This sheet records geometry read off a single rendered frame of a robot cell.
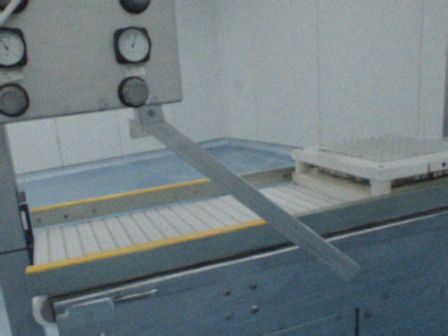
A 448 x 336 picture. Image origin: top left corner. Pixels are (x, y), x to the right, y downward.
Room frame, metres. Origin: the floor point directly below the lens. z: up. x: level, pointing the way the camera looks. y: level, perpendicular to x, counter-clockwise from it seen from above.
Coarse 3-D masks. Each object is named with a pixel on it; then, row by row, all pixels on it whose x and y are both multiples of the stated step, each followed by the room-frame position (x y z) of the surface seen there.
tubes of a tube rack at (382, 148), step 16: (336, 144) 0.80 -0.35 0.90; (352, 144) 0.78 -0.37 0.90; (368, 144) 0.77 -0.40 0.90; (384, 144) 0.75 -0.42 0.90; (400, 144) 0.73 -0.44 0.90; (416, 144) 0.72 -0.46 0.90; (432, 144) 0.71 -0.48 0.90; (384, 160) 0.65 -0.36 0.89; (336, 176) 0.76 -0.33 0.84; (352, 176) 0.72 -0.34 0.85; (416, 176) 0.67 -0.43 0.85; (432, 176) 0.68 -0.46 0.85
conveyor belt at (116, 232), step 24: (264, 192) 0.80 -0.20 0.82; (288, 192) 0.78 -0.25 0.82; (312, 192) 0.76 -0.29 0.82; (120, 216) 0.74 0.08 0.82; (144, 216) 0.73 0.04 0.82; (168, 216) 0.71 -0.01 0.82; (192, 216) 0.70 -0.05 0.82; (216, 216) 0.68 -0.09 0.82; (240, 216) 0.67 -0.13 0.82; (48, 240) 0.65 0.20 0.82; (72, 240) 0.64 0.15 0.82; (96, 240) 0.63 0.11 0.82; (120, 240) 0.62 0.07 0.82; (144, 240) 0.61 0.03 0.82; (288, 240) 0.55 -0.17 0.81; (192, 264) 0.52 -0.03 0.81
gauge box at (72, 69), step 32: (32, 0) 0.43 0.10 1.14; (64, 0) 0.44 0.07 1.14; (96, 0) 0.45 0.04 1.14; (160, 0) 0.46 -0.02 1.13; (32, 32) 0.43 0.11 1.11; (64, 32) 0.44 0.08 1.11; (96, 32) 0.45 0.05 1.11; (160, 32) 0.46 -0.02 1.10; (32, 64) 0.43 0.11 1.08; (64, 64) 0.44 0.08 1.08; (96, 64) 0.45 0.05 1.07; (128, 64) 0.45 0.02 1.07; (160, 64) 0.46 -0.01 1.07; (32, 96) 0.43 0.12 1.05; (64, 96) 0.44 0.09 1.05; (96, 96) 0.44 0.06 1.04; (160, 96) 0.46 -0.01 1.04
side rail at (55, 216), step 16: (240, 176) 0.81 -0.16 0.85; (256, 176) 0.82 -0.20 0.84; (272, 176) 0.83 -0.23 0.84; (288, 176) 0.84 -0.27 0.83; (160, 192) 0.77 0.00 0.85; (176, 192) 0.78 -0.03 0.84; (192, 192) 0.79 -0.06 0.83; (208, 192) 0.80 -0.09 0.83; (224, 192) 0.81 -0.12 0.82; (64, 208) 0.73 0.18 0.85; (80, 208) 0.73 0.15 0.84; (96, 208) 0.74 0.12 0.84; (112, 208) 0.75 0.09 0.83; (128, 208) 0.75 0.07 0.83; (144, 208) 0.76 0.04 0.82; (48, 224) 0.72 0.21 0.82
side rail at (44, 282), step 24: (408, 192) 0.59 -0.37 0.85; (432, 192) 0.60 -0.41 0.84; (312, 216) 0.55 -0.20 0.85; (336, 216) 0.56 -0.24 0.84; (360, 216) 0.57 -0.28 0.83; (384, 216) 0.58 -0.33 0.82; (192, 240) 0.50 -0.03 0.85; (216, 240) 0.51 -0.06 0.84; (240, 240) 0.52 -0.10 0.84; (264, 240) 0.53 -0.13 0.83; (96, 264) 0.47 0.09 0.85; (120, 264) 0.48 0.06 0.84; (144, 264) 0.48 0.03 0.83; (168, 264) 0.49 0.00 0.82; (48, 288) 0.45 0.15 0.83; (72, 288) 0.46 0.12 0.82
